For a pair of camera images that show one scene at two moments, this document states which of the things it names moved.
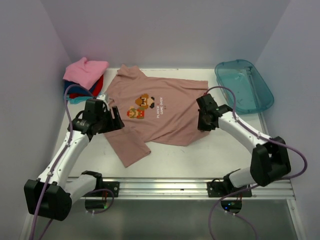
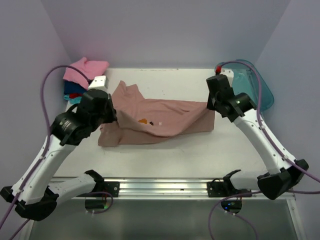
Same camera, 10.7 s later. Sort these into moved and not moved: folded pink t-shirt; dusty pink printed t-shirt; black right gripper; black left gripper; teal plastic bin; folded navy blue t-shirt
Moved: black right gripper; dusty pink printed t-shirt; black left gripper
Not moved: folded pink t-shirt; folded navy blue t-shirt; teal plastic bin
